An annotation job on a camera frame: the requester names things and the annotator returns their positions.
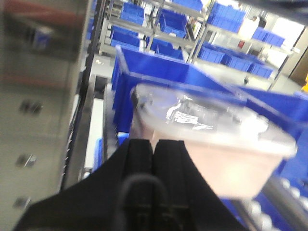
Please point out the perforated steel shelf post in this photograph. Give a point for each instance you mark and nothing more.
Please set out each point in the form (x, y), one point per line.
(42, 46)

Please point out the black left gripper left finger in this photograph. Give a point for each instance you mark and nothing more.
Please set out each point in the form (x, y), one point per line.
(89, 204)

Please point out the blue bin right of white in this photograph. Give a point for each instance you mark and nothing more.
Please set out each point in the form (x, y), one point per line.
(290, 112)

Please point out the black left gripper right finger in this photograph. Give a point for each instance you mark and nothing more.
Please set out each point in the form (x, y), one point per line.
(195, 205)

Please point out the grey background shelving rack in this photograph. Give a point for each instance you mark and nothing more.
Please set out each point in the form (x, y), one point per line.
(197, 29)

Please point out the large blue bin behind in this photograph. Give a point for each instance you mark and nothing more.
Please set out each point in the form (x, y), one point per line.
(133, 67)

